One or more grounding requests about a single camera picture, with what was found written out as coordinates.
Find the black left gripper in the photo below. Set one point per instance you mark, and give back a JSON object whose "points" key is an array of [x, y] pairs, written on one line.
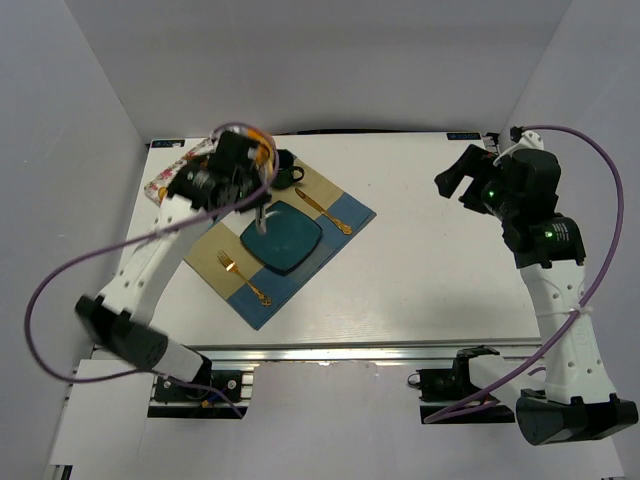
{"points": [[255, 201]]}

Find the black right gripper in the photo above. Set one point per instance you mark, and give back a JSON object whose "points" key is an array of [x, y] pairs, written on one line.
{"points": [[470, 182]]}

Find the metal tongs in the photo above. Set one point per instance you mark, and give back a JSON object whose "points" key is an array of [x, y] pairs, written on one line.
{"points": [[261, 218]]}

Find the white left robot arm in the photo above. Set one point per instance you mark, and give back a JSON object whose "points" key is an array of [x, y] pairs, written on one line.
{"points": [[231, 170]]}

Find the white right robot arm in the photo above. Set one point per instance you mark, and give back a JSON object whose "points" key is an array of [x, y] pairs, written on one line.
{"points": [[563, 392]]}

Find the dark green mug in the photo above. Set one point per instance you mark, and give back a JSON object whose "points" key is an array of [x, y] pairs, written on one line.
{"points": [[288, 173]]}

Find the floral tray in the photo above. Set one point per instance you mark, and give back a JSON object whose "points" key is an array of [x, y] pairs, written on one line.
{"points": [[164, 177]]}

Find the teal square plate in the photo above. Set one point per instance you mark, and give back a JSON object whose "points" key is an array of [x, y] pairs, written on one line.
{"points": [[290, 237]]}

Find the gold fork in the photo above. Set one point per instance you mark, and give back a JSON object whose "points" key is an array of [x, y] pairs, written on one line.
{"points": [[231, 266]]}

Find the blue beige checked placemat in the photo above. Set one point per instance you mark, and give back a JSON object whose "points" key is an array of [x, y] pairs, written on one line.
{"points": [[225, 235]]}

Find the gold knife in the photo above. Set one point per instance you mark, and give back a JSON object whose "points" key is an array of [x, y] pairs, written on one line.
{"points": [[343, 227]]}

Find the aluminium table frame rail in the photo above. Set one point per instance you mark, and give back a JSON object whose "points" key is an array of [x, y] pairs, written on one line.
{"points": [[396, 353]]}

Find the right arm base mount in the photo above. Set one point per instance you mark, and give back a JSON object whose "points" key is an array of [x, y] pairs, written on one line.
{"points": [[441, 387]]}

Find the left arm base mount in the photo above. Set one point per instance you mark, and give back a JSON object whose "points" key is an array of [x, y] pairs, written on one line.
{"points": [[225, 394]]}

